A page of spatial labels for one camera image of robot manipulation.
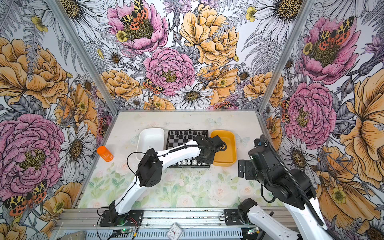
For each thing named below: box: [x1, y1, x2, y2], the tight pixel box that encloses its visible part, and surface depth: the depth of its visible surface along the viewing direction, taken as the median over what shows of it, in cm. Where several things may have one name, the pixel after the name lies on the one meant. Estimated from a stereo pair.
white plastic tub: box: [136, 127, 165, 162], surface depth 104 cm
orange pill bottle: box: [96, 146, 114, 162], surface depth 91 cm
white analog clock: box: [166, 223, 183, 240], surface depth 70 cm
